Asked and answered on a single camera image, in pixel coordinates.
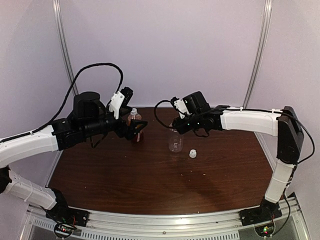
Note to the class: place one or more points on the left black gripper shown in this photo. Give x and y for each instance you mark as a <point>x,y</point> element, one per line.
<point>130,132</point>

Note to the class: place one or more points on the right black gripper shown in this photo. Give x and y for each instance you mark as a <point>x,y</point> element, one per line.
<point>181,128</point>

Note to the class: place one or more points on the white tea bottle cap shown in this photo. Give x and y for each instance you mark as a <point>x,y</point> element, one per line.
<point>134,111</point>

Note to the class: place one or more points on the clear plastic bottle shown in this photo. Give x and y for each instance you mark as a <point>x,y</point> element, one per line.
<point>175,141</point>

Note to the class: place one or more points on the white flip bottle cap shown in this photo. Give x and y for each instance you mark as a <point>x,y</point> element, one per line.
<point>192,153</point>

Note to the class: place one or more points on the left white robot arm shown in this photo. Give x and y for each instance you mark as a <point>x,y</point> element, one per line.
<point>88,118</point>

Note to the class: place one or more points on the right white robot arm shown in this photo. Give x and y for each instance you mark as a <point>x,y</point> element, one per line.
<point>195,113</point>

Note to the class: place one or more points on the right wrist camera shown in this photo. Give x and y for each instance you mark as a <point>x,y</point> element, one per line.
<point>180,106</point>

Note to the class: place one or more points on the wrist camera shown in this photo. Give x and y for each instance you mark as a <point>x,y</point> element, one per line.
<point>119,102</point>
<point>180,106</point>

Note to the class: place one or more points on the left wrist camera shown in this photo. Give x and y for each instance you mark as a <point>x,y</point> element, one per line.
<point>119,102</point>

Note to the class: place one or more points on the front aluminium rail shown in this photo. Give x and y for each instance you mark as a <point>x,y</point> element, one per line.
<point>223,225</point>

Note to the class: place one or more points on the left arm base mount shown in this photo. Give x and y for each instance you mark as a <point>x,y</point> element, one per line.
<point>66,219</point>

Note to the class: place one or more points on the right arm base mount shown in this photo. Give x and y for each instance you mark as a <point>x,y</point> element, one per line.
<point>262,217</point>

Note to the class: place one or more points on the left aluminium frame post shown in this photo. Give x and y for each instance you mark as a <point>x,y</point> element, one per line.
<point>62,39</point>

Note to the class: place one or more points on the aluminium frame post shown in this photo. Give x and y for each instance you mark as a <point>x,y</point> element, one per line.
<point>263,36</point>
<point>62,39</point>

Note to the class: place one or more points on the right aluminium frame post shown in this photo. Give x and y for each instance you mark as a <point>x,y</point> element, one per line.
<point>263,36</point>

